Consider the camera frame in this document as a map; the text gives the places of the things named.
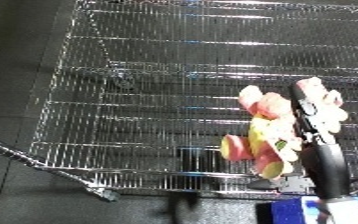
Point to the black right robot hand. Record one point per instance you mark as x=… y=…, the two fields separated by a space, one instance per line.
x=329 y=166

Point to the pale right robot arm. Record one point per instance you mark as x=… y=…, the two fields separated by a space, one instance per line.
x=350 y=213

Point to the pink and yellow soft toy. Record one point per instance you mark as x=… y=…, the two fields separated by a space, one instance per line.
x=270 y=133

